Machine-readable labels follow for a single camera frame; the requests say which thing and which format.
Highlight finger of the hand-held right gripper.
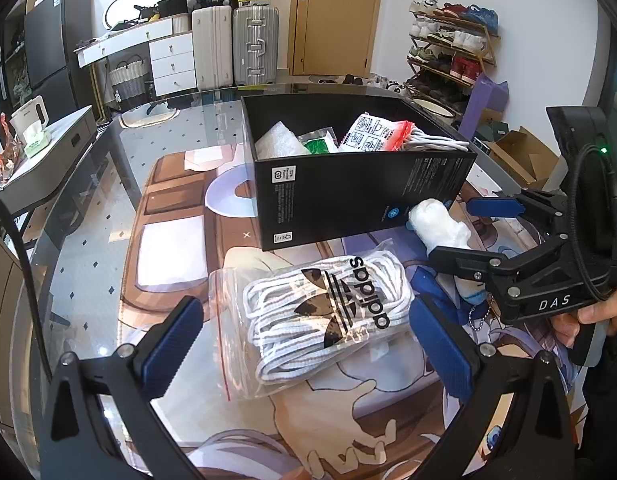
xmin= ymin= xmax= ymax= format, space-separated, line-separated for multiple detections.
xmin=427 ymin=244 xmax=564 ymax=283
xmin=465 ymin=190 xmax=572 ymax=241

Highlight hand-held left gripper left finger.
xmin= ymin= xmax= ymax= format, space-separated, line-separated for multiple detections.
xmin=38 ymin=296 xmax=205 ymax=480

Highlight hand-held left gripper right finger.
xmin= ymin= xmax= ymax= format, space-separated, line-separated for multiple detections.
xmin=409 ymin=294 xmax=577 ymax=480

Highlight white plastic-wrapped roll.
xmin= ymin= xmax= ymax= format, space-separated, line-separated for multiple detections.
xmin=407 ymin=199 xmax=489 ymax=306

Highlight white shoelaces bag black logo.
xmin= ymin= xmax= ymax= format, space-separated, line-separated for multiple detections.
xmin=208 ymin=247 xmax=419 ymax=401

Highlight black cardboard box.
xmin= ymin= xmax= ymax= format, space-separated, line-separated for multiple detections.
xmin=240 ymin=94 xmax=478 ymax=252

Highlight striped shoelaces pack red label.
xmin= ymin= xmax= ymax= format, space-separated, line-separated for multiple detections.
xmin=337 ymin=114 xmax=470 ymax=153

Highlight green tissue packet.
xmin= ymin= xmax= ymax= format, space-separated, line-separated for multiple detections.
xmin=297 ymin=129 xmax=342 ymax=155

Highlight cream shoelaces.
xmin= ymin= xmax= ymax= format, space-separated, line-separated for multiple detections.
xmin=254 ymin=121 xmax=312 ymax=161

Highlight person's right forearm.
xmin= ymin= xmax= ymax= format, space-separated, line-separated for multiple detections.
xmin=571 ymin=327 xmax=617 ymax=480

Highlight person's right hand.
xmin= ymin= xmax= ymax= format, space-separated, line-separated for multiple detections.
xmin=553 ymin=301 xmax=617 ymax=348

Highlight open cardboard box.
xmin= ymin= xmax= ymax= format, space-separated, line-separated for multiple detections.
xmin=486 ymin=126 xmax=559 ymax=186

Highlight printed table mat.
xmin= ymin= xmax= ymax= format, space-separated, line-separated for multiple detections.
xmin=121 ymin=147 xmax=589 ymax=480

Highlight purple yoga mat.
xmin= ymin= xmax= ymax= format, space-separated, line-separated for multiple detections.
xmin=456 ymin=72 xmax=509 ymax=138

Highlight white enamel basin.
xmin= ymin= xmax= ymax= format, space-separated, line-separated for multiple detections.
xmin=411 ymin=97 xmax=457 ymax=119

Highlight wooden shoe rack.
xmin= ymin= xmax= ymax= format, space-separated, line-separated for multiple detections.
xmin=406 ymin=0 xmax=502 ymax=111

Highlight row of assorted shoes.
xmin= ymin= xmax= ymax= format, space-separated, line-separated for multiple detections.
xmin=407 ymin=0 xmax=499 ymax=108

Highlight pile of sneakers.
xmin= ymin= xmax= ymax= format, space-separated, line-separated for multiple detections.
xmin=308 ymin=74 xmax=414 ymax=94

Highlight grey side cabinet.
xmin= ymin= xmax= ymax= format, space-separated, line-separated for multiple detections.
xmin=0 ymin=105 xmax=99 ymax=216

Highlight wooden door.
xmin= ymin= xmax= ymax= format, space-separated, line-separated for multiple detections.
xmin=288 ymin=0 xmax=387 ymax=78

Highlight green tissue box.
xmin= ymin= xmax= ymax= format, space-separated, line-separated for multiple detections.
xmin=23 ymin=127 xmax=52 ymax=154

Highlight crumpled plastic bag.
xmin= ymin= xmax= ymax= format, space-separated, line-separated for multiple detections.
xmin=0 ymin=127 xmax=22 ymax=191

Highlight woven basket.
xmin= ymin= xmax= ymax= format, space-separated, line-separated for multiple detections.
xmin=108 ymin=59 xmax=154 ymax=101

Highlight white kettle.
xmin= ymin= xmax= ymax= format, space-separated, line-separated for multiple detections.
xmin=9 ymin=95 xmax=50 ymax=143

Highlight white dresser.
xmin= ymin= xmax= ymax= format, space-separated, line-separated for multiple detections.
xmin=74 ymin=15 xmax=196 ymax=98

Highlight silver suitcase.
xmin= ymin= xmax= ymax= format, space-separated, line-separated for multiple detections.
xmin=232 ymin=5 xmax=280 ymax=86

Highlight white suitcase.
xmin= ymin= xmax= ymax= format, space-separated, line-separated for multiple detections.
xmin=191 ymin=5 xmax=235 ymax=92

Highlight black refrigerator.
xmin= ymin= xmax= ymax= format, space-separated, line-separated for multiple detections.
xmin=23 ymin=0 xmax=96 ymax=111

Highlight oval mirror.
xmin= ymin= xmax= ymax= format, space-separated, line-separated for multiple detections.
xmin=104 ymin=0 xmax=172 ymax=31

